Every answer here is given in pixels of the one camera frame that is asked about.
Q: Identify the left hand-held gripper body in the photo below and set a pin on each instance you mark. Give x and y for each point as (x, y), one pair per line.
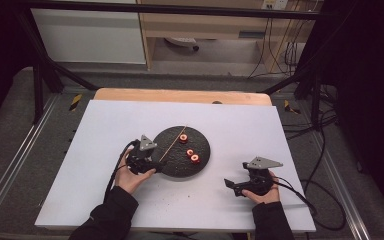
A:
(141, 156)

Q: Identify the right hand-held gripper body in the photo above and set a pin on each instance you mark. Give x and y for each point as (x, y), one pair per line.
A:
(258, 181)

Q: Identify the round black speckled plate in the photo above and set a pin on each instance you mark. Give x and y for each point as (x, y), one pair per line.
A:
(180, 163)

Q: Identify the thin wooden skewer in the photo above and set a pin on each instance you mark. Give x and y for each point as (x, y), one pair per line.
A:
(171, 145)

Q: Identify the red sausage slice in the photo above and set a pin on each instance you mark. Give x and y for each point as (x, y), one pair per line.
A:
(189, 152)
(195, 159)
(183, 138)

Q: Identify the person's right hand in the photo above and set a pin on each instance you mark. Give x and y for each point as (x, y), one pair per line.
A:
(266, 197)

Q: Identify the person's left hand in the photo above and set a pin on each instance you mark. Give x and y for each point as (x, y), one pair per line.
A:
(128, 180)

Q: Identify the wooden table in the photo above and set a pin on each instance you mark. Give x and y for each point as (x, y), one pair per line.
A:
(180, 96)

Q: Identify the yellow black tape piece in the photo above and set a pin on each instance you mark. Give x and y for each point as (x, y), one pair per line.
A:
(290, 107)
(75, 102)

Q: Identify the white power strip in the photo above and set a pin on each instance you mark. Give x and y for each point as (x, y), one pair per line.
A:
(180, 41)

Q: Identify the white cabinet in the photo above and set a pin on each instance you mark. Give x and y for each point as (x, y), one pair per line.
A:
(86, 36)

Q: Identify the light wooden desk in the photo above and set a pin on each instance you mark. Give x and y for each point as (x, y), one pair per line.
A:
(206, 23)

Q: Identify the aluminium floor rail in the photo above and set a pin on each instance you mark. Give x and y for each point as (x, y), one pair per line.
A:
(16, 156)
(343, 190)

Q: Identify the black metal frame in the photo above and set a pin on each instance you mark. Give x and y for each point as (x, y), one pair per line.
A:
(166, 8)

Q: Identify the white wall socket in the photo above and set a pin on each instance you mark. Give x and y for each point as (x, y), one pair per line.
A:
(275, 4)

